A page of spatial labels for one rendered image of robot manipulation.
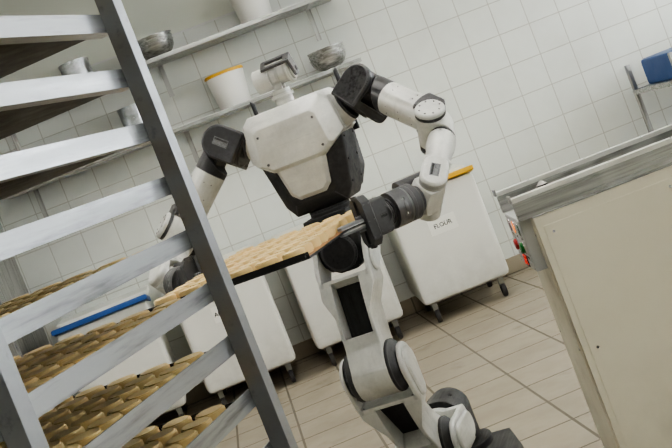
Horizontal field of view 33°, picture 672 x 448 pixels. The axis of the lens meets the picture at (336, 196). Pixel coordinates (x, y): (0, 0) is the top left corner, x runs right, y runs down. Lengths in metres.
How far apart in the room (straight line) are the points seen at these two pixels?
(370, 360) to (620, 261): 0.69
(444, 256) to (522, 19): 1.68
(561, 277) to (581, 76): 4.47
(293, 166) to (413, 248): 3.35
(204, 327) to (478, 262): 1.55
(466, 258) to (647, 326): 3.53
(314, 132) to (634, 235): 0.86
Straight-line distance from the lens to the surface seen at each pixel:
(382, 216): 2.60
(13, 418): 1.28
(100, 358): 1.49
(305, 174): 3.06
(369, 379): 3.05
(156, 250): 1.71
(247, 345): 1.82
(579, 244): 2.90
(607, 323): 2.94
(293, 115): 3.04
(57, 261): 7.00
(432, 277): 6.40
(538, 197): 2.88
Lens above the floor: 1.22
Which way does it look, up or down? 3 degrees down
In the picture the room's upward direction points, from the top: 21 degrees counter-clockwise
